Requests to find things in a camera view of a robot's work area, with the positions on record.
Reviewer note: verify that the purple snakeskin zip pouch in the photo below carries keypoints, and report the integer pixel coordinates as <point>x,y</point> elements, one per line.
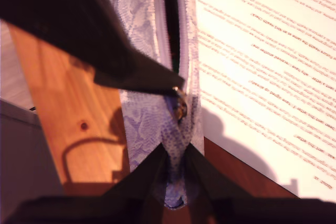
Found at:
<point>141,37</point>

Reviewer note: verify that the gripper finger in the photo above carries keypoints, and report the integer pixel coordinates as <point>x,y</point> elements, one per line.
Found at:
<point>136,74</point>
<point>210,182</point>
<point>141,182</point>

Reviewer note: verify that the white printed letter sheet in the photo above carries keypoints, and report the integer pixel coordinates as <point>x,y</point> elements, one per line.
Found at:
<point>262,103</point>

